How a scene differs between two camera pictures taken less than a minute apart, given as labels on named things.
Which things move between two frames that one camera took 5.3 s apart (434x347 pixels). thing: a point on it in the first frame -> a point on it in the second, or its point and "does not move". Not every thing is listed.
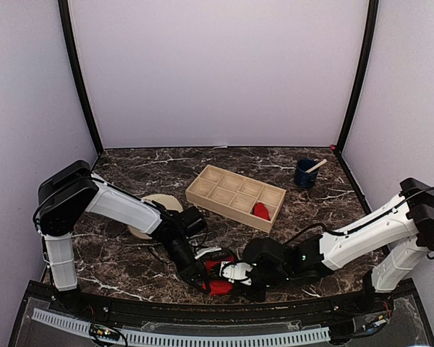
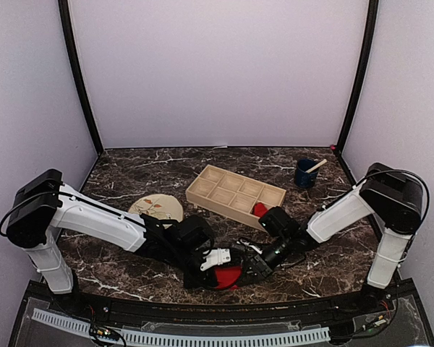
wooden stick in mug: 317,166 does not move
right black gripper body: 258,296 -> 262,265
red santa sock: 260,210 does not move
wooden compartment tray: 235,195 does not move
